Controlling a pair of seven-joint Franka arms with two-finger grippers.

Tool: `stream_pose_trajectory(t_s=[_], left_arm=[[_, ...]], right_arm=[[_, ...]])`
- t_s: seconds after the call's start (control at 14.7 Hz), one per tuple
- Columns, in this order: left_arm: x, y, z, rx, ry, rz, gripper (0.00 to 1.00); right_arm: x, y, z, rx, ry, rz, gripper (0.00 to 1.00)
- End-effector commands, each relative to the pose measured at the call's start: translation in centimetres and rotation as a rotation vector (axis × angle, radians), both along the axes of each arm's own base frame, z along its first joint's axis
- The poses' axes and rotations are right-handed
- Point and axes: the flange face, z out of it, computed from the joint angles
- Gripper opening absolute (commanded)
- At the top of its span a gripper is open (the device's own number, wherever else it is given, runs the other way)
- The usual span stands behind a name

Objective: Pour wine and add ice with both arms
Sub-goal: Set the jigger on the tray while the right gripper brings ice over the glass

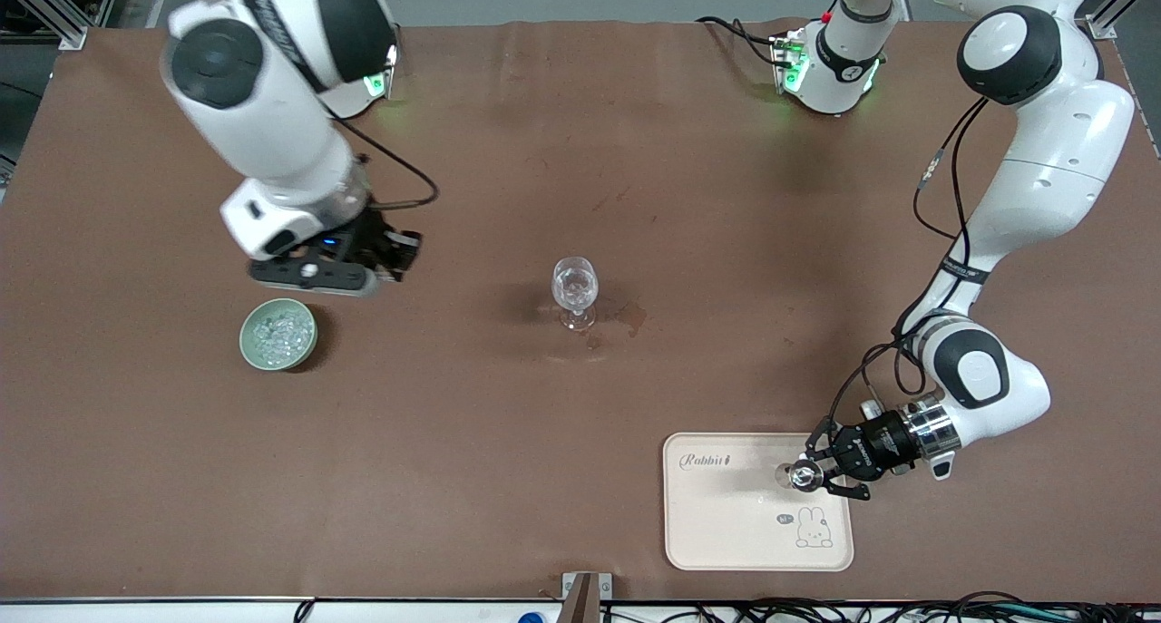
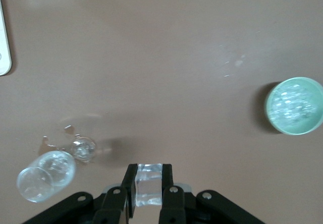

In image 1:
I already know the clear ice cube pile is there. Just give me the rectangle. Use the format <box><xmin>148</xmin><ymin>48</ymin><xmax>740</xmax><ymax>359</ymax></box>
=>
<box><xmin>251</xmin><ymin>306</ymin><xmax>309</xmax><ymax>363</ymax></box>

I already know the clear stemmed wine glass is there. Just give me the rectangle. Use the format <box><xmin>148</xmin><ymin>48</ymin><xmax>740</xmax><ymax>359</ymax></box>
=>
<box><xmin>551</xmin><ymin>257</ymin><xmax>600</xmax><ymax>332</ymax></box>

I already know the green ceramic bowl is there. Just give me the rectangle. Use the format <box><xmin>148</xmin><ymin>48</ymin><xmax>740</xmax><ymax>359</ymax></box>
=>
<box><xmin>239</xmin><ymin>297</ymin><xmax>319</xmax><ymax>371</ymax></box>

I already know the cream rabbit print tray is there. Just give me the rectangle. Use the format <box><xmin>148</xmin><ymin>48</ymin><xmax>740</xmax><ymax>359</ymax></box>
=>
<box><xmin>663</xmin><ymin>433</ymin><xmax>855</xmax><ymax>572</ymax></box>

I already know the brown table cover sheet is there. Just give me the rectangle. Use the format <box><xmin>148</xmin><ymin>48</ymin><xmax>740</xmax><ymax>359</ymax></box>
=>
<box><xmin>0</xmin><ymin>20</ymin><xmax>1161</xmax><ymax>603</ymax></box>

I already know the brown vertical pole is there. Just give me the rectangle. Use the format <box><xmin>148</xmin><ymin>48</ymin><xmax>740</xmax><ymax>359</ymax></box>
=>
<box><xmin>564</xmin><ymin>576</ymin><xmax>601</xmax><ymax>623</ymax></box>

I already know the black cable bundle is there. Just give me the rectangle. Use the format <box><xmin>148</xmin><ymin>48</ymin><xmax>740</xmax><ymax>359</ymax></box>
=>
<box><xmin>603</xmin><ymin>592</ymin><xmax>1161</xmax><ymax>623</ymax></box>

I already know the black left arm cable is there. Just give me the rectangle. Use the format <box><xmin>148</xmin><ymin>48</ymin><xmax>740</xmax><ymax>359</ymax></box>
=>
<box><xmin>824</xmin><ymin>97</ymin><xmax>991</xmax><ymax>443</ymax></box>

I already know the metal edge bracket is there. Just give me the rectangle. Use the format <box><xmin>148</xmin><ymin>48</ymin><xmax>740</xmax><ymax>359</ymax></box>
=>
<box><xmin>561</xmin><ymin>572</ymin><xmax>613</xmax><ymax>600</ymax></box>

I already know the aluminium frame strut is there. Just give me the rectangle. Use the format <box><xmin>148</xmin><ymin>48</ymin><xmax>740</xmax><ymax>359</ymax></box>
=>
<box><xmin>14</xmin><ymin>0</ymin><xmax>89</xmax><ymax>51</ymax></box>
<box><xmin>1086</xmin><ymin>0</ymin><xmax>1161</xmax><ymax>41</ymax></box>

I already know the black base cable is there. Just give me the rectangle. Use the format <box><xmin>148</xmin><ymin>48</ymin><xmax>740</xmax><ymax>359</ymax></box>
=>
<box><xmin>697</xmin><ymin>15</ymin><xmax>783</xmax><ymax>66</ymax></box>

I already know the white table edge rail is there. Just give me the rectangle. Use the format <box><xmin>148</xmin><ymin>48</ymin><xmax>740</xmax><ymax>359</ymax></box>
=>
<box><xmin>0</xmin><ymin>596</ymin><xmax>1161</xmax><ymax>623</ymax></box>

